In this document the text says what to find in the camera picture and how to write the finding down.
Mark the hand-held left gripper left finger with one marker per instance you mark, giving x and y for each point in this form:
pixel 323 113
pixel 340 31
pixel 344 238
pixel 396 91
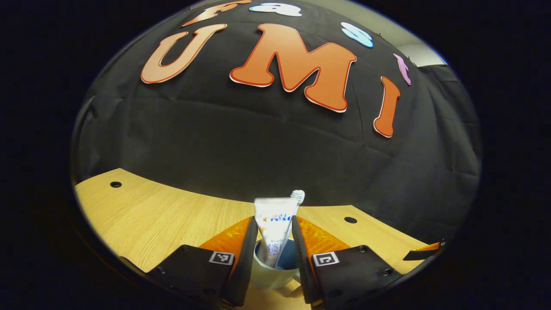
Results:
pixel 247 262

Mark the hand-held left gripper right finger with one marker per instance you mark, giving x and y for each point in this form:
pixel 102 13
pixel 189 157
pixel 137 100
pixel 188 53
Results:
pixel 301 262

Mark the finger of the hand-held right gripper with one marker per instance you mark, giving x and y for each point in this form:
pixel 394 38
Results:
pixel 424 252

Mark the white toothpaste tube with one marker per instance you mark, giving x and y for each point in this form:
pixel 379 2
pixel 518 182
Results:
pixel 273 224

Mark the light blue toothbrush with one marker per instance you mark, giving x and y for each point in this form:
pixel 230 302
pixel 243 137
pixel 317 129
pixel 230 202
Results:
pixel 298 196

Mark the wooden desktop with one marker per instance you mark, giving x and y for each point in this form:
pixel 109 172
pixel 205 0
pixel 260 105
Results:
pixel 163 215

